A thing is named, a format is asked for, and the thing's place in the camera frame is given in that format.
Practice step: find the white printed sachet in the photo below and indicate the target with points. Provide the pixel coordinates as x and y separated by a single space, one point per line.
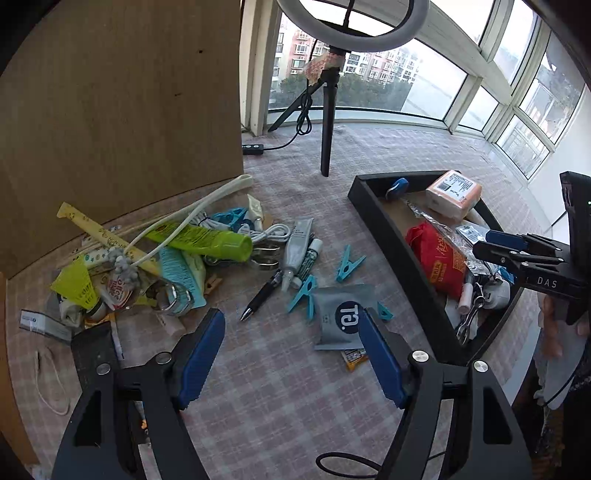
470 234

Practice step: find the grey bead massager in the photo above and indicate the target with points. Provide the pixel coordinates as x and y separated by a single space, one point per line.
122 265

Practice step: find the blue clothes peg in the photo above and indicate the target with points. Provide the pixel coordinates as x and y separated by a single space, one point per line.
304 295
233 218
348 263
384 313

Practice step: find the black foil packet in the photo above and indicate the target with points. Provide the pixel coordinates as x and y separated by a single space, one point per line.
94 350

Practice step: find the metal tongs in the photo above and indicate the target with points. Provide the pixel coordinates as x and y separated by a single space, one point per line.
268 264

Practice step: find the orange snack packet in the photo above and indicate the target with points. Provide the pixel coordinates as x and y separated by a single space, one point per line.
354 359

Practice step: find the wooden clothes peg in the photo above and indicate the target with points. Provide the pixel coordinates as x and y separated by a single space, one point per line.
212 285

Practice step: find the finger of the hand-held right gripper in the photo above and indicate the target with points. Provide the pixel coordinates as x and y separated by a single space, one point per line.
508 261
505 237

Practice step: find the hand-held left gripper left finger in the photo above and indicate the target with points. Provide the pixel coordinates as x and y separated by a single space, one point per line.
201 350

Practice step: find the red white coffee sachet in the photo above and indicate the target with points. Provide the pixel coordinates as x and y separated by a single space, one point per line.
117 293

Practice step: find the green tube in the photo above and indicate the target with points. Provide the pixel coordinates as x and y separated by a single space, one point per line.
203 240

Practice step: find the black tray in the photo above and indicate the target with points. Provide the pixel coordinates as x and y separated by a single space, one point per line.
392 249

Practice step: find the white shoehorn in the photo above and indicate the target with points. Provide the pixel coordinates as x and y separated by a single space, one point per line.
217 196

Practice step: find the person's right hand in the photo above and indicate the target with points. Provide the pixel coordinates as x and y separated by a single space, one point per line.
551 332

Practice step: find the red snack packet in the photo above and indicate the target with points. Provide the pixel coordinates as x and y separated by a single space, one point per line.
434 263

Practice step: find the grey foil sachet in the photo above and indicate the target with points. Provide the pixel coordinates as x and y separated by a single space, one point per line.
344 318

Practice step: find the large wooden board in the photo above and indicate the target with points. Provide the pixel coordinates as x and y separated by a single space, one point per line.
115 115

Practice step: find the yellow-green shuttlecock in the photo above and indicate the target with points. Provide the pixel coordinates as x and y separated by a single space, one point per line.
76 284

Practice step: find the black pen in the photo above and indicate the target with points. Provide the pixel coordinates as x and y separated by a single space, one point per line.
261 295

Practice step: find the yellow paper stick packet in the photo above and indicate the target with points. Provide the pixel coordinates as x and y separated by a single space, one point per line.
92 226

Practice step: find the black tripod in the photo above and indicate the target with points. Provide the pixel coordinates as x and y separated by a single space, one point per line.
328 120

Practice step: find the rolled grey sock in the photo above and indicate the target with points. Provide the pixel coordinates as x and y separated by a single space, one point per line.
74 314

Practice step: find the grey labelled sachet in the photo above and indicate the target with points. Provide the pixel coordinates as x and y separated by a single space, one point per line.
44 325

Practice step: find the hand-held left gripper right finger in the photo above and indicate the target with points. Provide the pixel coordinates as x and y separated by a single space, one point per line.
381 355

